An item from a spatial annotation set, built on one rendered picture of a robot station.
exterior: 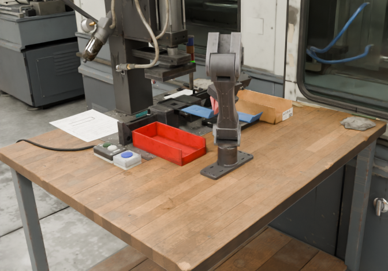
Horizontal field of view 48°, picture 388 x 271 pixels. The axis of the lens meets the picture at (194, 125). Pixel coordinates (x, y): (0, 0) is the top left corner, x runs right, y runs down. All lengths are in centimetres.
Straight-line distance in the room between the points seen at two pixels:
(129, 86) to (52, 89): 303
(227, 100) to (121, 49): 70
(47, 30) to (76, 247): 266
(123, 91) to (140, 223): 84
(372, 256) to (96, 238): 150
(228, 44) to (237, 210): 46
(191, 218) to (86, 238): 160
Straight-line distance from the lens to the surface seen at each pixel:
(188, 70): 171
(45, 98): 485
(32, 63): 473
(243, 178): 136
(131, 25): 176
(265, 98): 189
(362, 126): 177
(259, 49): 221
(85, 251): 263
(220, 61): 119
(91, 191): 135
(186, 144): 156
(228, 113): 131
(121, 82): 189
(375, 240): 217
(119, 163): 146
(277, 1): 211
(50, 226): 290
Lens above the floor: 156
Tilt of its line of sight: 22 degrees down
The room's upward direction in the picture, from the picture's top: 2 degrees counter-clockwise
